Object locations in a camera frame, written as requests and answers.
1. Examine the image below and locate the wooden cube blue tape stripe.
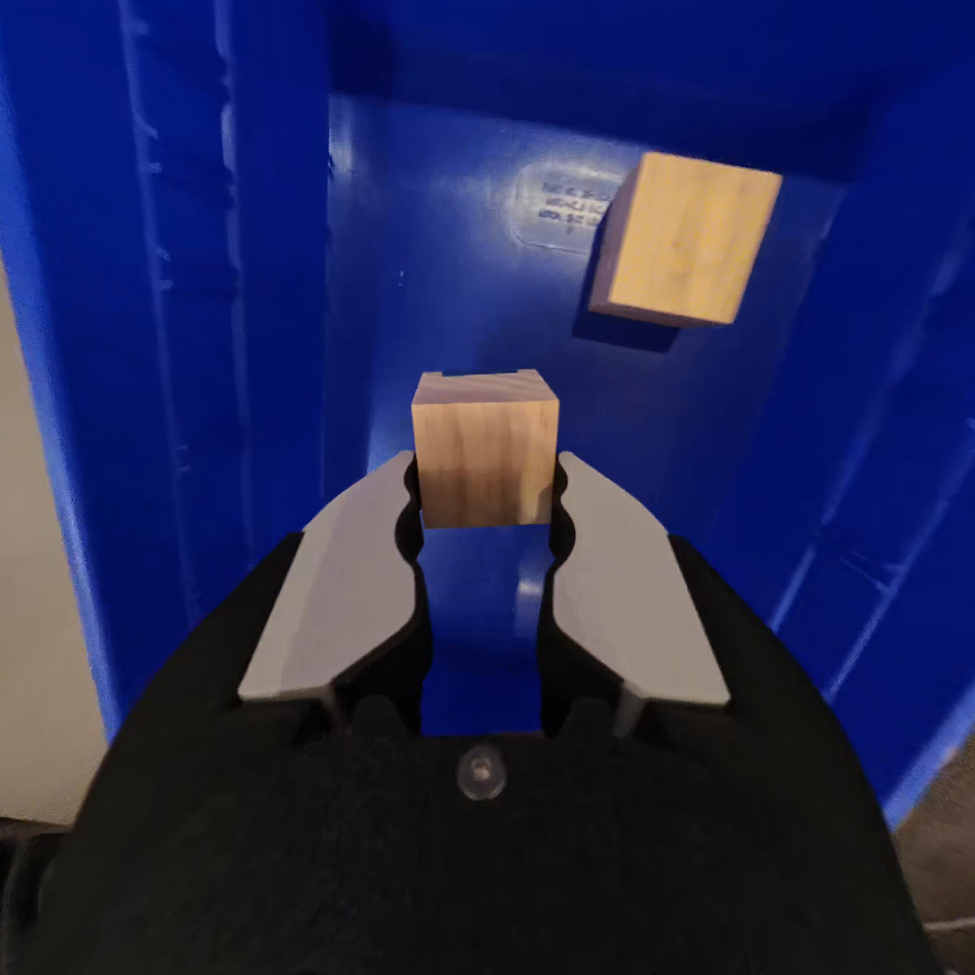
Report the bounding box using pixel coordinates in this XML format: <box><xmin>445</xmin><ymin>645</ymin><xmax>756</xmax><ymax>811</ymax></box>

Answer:
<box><xmin>411</xmin><ymin>369</ymin><xmax>561</xmax><ymax>529</ymax></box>
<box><xmin>588</xmin><ymin>151</ymin><xmax>784</xmax><ymax>327</ymax></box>

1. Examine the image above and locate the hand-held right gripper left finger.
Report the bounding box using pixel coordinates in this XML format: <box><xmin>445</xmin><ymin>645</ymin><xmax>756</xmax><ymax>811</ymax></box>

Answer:
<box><xmin>238</xmin><ymin>451</ymin><xmax>435</xmax><ymax>738</ymax></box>

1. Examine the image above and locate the blue plastic bin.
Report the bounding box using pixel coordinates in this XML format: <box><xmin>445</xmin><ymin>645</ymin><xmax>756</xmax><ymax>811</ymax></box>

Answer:
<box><xmin>0</xmin><ymin>0</ymin><xmax>975</xmax><ymax>831</ymax></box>

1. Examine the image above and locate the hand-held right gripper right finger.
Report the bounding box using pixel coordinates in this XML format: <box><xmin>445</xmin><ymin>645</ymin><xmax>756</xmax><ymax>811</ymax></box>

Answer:
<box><xmin>535</xmin><ymin>451</ymin><xmax>732</xmax><ymax>738</ymax></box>

